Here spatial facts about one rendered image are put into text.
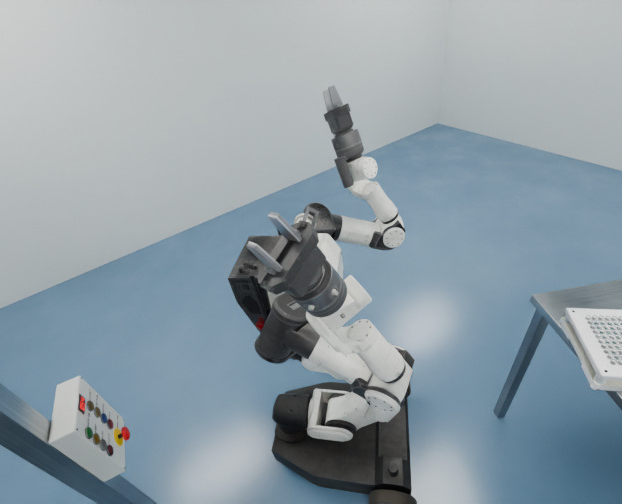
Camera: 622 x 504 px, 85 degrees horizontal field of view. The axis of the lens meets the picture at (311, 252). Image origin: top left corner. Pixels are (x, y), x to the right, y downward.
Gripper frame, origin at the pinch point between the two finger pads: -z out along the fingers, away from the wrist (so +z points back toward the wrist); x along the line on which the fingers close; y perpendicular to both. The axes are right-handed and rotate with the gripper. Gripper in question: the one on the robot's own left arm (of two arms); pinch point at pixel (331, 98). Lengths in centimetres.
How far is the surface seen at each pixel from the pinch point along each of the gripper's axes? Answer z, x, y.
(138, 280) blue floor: 65, -208, 146
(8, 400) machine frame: 33, 29, 101
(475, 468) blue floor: 172, -2, -8
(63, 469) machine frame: 58, 22, 107
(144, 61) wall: -91, -213, 57
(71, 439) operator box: 50, 25, 99
